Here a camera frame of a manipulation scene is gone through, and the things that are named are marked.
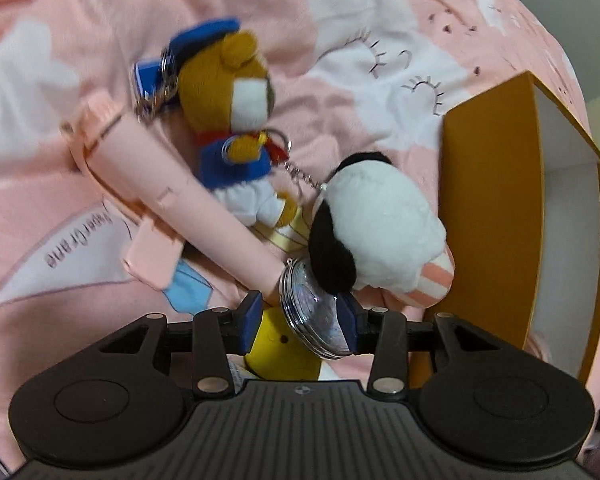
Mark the orange cardboard box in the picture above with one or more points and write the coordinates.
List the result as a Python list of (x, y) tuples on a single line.
[(495, 210)]

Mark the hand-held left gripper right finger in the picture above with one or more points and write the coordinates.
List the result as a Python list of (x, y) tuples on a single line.
[(347, 322)]

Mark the round clear tin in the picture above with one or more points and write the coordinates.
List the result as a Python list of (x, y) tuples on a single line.
[(310, 310)]

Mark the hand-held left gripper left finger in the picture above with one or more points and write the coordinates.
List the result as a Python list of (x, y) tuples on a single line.
[(252, 322)]

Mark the yellow round case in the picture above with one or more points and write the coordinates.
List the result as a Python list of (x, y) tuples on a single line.
[(275, 347)]

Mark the white dog plush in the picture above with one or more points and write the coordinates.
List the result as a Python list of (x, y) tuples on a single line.
[(380, 225)]

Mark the blue plush tag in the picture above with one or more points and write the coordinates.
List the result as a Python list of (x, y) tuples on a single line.
[(147, 77)]

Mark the pink printed blanket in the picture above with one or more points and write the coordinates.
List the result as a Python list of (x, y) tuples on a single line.
[(80, 35)]

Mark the pink folding stick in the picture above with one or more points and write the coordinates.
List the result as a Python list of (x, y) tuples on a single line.
[(180, 185)]

